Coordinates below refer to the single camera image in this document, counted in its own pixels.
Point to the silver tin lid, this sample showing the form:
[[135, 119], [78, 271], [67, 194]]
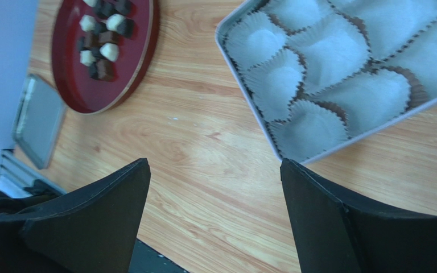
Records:
[[38, 120]]

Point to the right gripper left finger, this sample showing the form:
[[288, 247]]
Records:
[[92, 229]]

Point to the red round tray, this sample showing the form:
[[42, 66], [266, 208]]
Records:
[[73, 82]]

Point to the aluminium frame rail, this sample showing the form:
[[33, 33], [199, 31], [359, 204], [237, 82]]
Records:
[[16, 176]]

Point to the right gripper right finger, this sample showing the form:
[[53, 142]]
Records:
[[336, 229]]

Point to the pink chocolate tin box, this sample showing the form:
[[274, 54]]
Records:
[[321, 75]]

